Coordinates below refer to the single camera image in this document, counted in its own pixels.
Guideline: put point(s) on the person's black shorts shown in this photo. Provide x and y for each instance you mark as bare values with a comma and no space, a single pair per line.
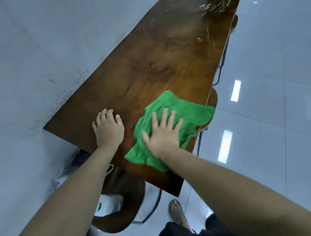
179,231

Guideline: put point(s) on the green cleaning cloth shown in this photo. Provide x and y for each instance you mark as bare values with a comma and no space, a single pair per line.
189,111

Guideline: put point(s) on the person's right thumb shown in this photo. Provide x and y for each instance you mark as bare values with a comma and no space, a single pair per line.
146,138

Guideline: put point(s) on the black metal table leg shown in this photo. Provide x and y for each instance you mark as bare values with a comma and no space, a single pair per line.
200,143
222,63

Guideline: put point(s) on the person's right forearm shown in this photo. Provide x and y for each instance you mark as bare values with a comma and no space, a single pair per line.
233,194

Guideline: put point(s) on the round wooden stool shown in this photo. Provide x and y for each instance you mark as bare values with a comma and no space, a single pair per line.
212,98
234,24

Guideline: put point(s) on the person's left middle finger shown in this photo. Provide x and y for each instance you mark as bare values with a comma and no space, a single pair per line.
103,114

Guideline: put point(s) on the person's left little finger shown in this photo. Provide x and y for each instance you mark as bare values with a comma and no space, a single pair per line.
94,126

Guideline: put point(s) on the person's left thumb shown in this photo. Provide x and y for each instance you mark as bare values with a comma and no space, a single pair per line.
119,120

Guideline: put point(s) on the dark wooden stool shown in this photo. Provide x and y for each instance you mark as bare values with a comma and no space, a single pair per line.
126,189

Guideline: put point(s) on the person's left forearm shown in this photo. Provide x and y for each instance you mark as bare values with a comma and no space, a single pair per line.
73,197

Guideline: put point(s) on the white paper bag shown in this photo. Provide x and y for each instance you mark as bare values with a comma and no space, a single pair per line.
109,204

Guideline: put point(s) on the person's right little finger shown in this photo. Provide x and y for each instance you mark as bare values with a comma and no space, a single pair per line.
178,125

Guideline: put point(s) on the person's right middle finger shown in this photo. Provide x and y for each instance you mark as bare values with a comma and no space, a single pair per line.
164,118

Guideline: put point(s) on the person's right hand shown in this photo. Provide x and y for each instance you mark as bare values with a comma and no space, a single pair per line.
164,141

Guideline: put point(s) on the person's left hand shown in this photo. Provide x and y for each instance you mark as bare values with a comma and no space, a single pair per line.
108,132

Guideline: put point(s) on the person's bare foot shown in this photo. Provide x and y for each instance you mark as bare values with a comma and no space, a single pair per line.
178,214

